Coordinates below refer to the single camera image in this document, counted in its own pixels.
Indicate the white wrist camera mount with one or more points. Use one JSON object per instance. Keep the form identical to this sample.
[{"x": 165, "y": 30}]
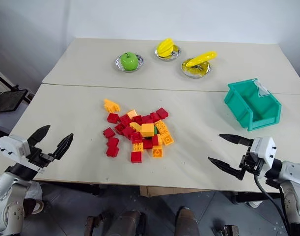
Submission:
[
  {"x": 262, "y": 148},
  {"x": 14, "y": 146}
]

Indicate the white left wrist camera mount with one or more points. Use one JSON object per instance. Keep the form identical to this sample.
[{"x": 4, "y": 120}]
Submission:
[{"x": 14, "y": 146}]

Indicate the yellow toy starfruit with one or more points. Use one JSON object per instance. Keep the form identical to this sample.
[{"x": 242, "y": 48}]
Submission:
[{"x": 164, "y": 47}]

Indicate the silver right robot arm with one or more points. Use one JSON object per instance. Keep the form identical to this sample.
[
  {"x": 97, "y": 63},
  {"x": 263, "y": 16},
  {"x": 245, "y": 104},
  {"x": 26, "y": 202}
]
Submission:
[{"x": 291, "y": 177}]

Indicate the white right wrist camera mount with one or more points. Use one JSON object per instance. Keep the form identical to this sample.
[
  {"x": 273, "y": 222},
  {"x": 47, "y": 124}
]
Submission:
[{"x": 262, "y": 148}]

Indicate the green plastic toy brick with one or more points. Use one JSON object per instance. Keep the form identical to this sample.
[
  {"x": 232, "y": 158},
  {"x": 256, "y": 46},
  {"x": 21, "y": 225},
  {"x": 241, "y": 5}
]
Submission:
[{"x": 156, "y": 130}]

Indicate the silver round plate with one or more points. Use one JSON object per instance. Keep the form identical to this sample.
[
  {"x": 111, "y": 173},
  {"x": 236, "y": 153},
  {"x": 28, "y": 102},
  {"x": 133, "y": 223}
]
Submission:
[
  {"x": 178, "y": 52},
  {"x": 196, "y": 72},
  {"x": 141, "y": 60}
]

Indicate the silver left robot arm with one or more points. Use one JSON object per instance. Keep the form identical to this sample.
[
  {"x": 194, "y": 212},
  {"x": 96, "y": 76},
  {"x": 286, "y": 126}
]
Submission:
[{"x": 7, "y": 196}]

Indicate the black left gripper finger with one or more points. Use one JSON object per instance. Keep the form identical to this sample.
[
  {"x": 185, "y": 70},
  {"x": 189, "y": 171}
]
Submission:
[
  {"x": 63, "y": 146},
  {"x": 39, "y": 135}
]

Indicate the dark rounded brown shape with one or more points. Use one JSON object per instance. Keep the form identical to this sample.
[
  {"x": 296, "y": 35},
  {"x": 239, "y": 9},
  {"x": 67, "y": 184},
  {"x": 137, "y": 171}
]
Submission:
[
  {"x": 125, "y": 223},
  {"x": 186, "y": 222}
]

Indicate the black table frame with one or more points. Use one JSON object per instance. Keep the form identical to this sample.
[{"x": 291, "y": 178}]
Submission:
[{"x": 71, "y": 187}]

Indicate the black mesh chair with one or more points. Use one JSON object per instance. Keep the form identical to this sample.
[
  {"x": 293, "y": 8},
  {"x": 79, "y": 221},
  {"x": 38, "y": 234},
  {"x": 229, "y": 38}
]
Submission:
[{"x": 9, "y": 99}]

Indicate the yellow toy banana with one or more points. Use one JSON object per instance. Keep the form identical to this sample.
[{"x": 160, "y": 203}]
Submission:
[{"x": 201, "y": 58}]

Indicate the tape roll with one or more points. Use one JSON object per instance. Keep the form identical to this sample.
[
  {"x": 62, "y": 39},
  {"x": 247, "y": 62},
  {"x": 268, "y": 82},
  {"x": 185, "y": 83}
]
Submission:
[{"x": 34, "y": 206}]

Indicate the orange building block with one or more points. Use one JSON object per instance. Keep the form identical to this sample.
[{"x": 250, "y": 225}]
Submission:
[
  {"x": 167, "y": 138},
  {"x": 147, "y": 129},
  {"x": 132, "y": 113},
  {"x": 111, "y": 105},
  {"x": 157, "y": 152}
]

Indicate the red building block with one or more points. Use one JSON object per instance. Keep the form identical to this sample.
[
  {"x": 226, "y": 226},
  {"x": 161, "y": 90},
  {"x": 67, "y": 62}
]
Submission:
[
  {"x": 155, "y": 140},
  {"x": 128, "y": 132},
  {"x": 136, "y": 157},
  {"x": 162, "y": 113},
  {"x": 112, "y": 151},
  {"x": 125, "y": 119},
  {"x": 137, "y": 119},
  {"x": 108, "y": 132},
  {"x": 136, "y": 137},
  {"x": 113, "y": 118},
  {"x": 147, "y": 119},
  {"x": 120, "y": 128},
  {"x": 155, "y": 116},
  {"x": 113, "y": 142},
  {"x": 147, "y": 144}
]

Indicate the teal plastic storage bin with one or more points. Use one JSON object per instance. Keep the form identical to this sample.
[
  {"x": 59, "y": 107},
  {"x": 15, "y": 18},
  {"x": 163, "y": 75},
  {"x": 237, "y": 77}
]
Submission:
[{"x": 240, "y": 108}]

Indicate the clear plastic label holder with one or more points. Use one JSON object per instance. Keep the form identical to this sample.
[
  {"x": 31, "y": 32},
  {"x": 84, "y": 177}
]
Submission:
[{"x": 262, "y": 89}]

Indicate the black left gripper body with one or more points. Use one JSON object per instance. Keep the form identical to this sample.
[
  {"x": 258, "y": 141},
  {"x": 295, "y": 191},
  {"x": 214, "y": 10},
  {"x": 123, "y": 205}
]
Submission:
[{"x": 38, "y": 158}]

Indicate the dark blocky shape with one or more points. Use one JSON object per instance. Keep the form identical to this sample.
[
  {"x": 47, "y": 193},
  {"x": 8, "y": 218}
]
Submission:
[{"x": 227, "y": 231}]

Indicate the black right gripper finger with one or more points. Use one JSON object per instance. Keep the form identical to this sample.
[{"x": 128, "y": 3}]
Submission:
[
  {"x": 228, "y": 168},
  {"x": 238, "y": 140}
]

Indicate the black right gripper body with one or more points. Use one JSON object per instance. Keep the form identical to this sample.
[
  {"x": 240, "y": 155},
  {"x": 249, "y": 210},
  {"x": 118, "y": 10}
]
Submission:
[{"x": 250, "y": 163}]

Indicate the white caster wheel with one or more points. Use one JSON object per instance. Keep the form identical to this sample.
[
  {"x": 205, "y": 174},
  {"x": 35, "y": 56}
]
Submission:
[{"x": 255, "y": 204}]

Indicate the green toy apple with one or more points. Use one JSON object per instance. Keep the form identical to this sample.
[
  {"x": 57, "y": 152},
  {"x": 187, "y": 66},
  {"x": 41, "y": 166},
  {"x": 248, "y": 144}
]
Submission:
[{"x": 129, "y": 61}]

